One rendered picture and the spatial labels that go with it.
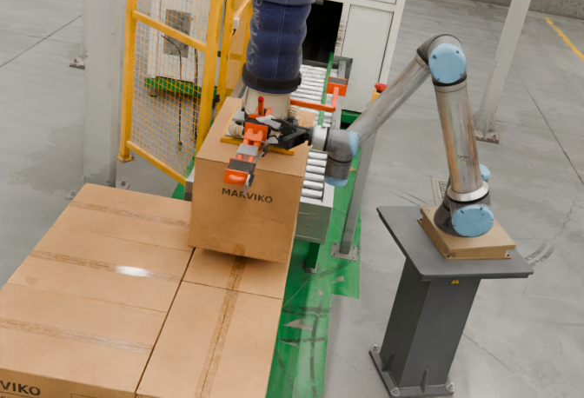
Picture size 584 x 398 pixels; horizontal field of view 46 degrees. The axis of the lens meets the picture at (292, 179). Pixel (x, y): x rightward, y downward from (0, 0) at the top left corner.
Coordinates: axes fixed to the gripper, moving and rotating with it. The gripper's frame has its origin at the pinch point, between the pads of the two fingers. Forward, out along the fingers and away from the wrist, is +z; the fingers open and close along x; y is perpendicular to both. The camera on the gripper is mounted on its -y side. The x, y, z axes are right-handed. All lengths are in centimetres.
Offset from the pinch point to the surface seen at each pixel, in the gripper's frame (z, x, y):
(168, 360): 14, -62, -57
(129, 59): 100, -48, 176
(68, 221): 74, -63, 12
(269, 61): 0.4, 20.5, 15.9
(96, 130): 102, -75, 124
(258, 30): 6.2, 30.2, 18.4
